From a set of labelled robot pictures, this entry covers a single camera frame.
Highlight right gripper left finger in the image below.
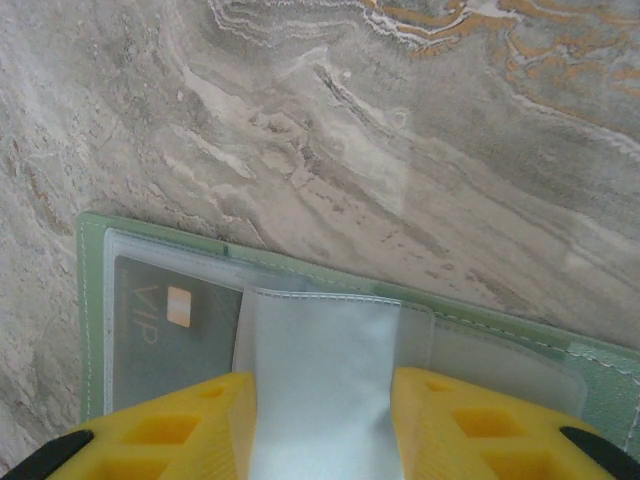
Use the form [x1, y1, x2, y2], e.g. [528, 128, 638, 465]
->
[0, 370, 261, 480]

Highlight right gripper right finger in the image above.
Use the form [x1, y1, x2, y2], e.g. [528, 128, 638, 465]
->
[392, 367, 640, 480]

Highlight dark grey credit card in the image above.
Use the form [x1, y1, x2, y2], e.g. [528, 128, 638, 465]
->
[113, 254, 246, 416]

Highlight green card holder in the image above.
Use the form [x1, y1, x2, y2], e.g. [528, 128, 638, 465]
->
[74, 209, 640, 480]

